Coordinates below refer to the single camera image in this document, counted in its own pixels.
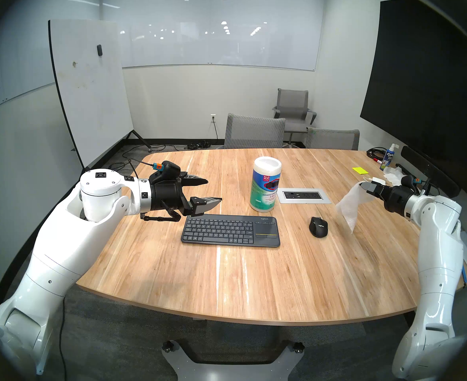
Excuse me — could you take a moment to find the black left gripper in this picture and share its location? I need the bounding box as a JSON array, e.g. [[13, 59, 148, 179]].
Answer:
[[148, 174, 222, 218]]

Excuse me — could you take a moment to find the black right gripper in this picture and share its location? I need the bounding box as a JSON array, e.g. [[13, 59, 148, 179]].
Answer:
[[361, 181, 416, 218]]

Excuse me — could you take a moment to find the white disinfecting wipe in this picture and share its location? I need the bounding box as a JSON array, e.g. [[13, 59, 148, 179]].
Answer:
[[336, 182, 375, 234]]

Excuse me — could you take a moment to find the black Logitech keyboard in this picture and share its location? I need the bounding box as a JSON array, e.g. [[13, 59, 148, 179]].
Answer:
[[181, 215, 281, 248]]

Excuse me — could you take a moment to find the black Logitech mouse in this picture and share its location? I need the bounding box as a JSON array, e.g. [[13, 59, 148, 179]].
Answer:
[[309, 216, 329, 239]]

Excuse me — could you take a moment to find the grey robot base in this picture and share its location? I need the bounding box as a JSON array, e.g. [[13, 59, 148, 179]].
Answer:
[[162, 340, 305, 381]]

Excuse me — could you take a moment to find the disinfecting wipes canister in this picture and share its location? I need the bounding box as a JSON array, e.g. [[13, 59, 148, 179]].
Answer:
[[250, 156, 282, 213]]

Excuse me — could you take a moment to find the crumpled white tissue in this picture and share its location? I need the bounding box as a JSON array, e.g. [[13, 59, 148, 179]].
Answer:
[[384, 167, 407, 186]]

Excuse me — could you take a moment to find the blue whiteboard cleaner spray bottle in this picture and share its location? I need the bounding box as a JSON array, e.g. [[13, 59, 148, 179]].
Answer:
[[380, 143, 399, 171]]

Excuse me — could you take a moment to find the black video conference bar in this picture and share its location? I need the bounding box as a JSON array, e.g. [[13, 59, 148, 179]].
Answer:
[[400, 145, 461, 198]]

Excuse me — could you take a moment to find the grey mesh office chair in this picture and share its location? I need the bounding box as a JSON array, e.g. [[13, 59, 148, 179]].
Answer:
[[224, 113, 286, 149], [306, 127, 360, 150]]

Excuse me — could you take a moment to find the white table power outlet panel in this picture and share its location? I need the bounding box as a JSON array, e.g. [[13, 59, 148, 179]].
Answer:
[[277, 188, 332, 204]]

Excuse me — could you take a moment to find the large black TV screen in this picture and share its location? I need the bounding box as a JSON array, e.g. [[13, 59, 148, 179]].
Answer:
[[360, 0, 467, 186]]

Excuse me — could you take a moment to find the grey office chair with armrests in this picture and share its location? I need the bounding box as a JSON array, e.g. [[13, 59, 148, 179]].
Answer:
[[272, 88, 317, 148]]

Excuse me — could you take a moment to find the mobile whiteboard on stand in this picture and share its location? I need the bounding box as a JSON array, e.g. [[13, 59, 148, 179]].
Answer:
[[48, 19, 152, 174]]

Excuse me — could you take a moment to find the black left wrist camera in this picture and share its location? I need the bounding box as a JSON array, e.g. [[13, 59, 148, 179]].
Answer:
[[150, 161, 181, 182]]

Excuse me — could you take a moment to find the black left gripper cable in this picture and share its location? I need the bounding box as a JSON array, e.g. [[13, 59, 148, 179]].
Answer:
[[139, 200, 180, 223]]

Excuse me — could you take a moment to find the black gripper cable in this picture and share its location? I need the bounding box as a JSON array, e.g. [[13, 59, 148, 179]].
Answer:
[[418, 178, 440, 198], [139, 200, 180, 223]]

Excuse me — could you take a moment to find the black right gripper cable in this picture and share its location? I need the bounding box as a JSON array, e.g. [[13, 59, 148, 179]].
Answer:
[[418, 178, 440, 198]]

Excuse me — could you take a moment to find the glass wall whiteboard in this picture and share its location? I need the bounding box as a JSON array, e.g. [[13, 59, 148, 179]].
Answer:
[[100, 0, 321, 71]]

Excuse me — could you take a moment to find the black hanging power cable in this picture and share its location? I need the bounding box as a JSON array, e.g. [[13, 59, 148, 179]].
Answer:
[[58, 293, 69, 381]]

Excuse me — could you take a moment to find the wall board with writing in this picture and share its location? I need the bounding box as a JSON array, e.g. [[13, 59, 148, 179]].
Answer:
[[0, 47, 57, 119]]

